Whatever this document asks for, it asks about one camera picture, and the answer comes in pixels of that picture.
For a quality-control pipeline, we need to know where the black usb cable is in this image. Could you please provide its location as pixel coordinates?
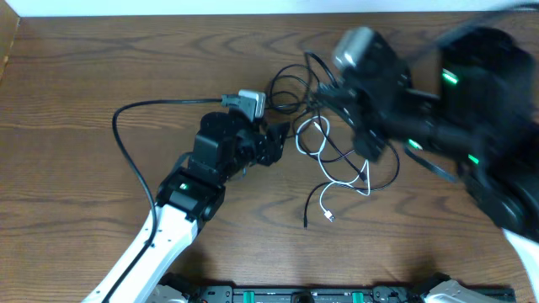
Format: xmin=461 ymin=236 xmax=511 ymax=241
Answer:
xmin=267 ymin=50 xmax=401 ymax=229

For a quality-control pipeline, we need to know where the white usb cable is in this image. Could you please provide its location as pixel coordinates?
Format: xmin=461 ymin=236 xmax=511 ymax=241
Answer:
xmin=294 ymin=115 xmax=372 ymax=223

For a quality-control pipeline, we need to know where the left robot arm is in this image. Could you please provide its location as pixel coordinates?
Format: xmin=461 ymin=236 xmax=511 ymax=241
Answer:
xmin=85 ymin=110 xmax=291 ymax=302

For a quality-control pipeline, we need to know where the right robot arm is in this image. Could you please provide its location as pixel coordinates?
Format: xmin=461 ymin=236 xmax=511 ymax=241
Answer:
xmin=315 ymin=27 xmax=538 ymax=287

